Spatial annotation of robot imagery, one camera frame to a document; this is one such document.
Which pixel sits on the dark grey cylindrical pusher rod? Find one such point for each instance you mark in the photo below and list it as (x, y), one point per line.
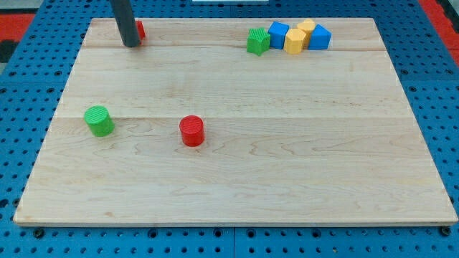
(126, 22)

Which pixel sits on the red block behind rod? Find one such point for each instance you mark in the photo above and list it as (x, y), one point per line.
(141, 31)

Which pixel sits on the green cylinder block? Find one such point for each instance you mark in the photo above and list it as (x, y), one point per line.
(99, 121)

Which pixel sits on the red cylinder block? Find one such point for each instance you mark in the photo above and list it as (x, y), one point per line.
(192, 130)

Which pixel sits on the green star block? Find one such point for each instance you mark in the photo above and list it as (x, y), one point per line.
(258, 41)

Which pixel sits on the blue cube block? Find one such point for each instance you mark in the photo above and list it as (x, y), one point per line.
(277, 32)

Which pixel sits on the yellow hexagon block front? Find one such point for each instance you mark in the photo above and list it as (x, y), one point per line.
(294, 41)

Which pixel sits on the yellow block rear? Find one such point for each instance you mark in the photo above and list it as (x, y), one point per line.
(307, 26)

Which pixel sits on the blue triangular block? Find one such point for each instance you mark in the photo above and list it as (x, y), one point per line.
(320, 38)

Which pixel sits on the light wooden board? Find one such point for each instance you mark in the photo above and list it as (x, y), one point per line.
(320, 138)

